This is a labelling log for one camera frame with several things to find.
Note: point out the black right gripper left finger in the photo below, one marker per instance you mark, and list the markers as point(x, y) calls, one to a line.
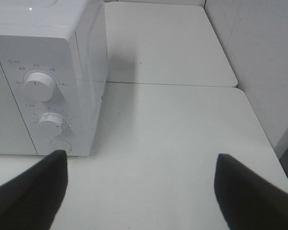
point(31, 200)

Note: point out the white microwave door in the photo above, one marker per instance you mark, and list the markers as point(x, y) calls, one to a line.
point(14, 137)

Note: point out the white microwave oven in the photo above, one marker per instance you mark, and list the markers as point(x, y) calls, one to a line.
point(65, 39)

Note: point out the white microwave knob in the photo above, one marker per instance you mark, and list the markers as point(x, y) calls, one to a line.
point(51, 124)
point(39, 87)

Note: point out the round white door button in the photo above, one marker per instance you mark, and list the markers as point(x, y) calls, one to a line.
point(59, 144)

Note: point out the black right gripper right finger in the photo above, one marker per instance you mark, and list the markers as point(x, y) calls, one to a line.
point(248, 201)

